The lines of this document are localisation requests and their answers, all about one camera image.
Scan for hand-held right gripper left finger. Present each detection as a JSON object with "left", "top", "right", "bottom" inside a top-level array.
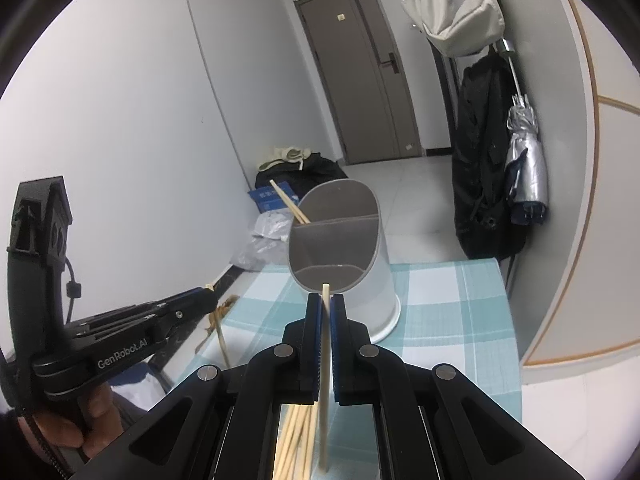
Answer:
[{"left": 75, "top": 292, "right": 323, "bottom": 480}]

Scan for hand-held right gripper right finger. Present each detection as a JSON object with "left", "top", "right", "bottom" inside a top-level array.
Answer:
[{"left": 330, "top": 294, "right": 583, "bottom": 480}]

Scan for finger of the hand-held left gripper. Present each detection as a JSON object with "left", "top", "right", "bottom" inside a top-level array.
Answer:
[{"left": 70, "top": 285, "right": 222, "bottom": 352}]

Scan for white grey utensil holder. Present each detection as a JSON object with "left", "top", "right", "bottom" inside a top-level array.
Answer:
[{"left": 287, "top": 178, "right": 402, "bottom": 345}]

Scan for person's left hand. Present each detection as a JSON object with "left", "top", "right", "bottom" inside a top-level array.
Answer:
[{"left": 19, "top": 384, "right": 125, "bottom": 460}]

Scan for brown broom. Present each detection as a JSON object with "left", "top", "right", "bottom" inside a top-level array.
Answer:
[{"left": 197, "top": 282, "right": 242, "bottom": 367}]

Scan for clear plastic bag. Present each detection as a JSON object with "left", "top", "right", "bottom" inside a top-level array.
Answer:
[{"left": 230, "top": 210, "right": 297, "bottom": 274}]

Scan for checked teal tablecloth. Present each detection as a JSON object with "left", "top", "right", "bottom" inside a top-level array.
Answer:
[{"left": 170, "top": 258, "right": 524, "bottom": 480}]

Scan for blue cardboard box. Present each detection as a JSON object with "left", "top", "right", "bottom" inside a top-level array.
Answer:
[{"left": 247, "top": 182, "right": 301, "bottom": 214}]

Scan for black bag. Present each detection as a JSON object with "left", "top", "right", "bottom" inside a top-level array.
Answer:
[{"left": 256, "top": 152, "right": 349, "bottom": 202}]

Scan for beige cloth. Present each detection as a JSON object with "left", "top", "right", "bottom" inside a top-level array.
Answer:
[{"left": 257, "top": 146, "right": 314, "bottom": 174}]

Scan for black hanging jacket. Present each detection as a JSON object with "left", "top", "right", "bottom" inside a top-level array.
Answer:
[{"left": 451, "top": 52, "right": 527, "bottom": 261}]

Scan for white cabinet wooden trim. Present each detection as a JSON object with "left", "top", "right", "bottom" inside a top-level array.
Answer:
[{"left": 519, "top": 0, "right": 640, "bottom": 386}]

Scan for silver folded umbrella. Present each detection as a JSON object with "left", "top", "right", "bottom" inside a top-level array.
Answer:
[{"left": 494, "top": 39, "right": 549, "bottom": 226}]

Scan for grey door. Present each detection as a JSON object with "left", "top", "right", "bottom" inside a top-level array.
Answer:
[{"left": 294, "top": 0, "right": 426, "bottom": 166}]

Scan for white hanging bag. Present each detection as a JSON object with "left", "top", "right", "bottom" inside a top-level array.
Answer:
[{"left": 400, "top": 0, "right": 504, "bottom": 56}]

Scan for black braided cable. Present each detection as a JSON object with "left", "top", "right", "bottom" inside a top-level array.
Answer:
[{"left": 0, "top": 350, "right": 71, "bottom": 478}]

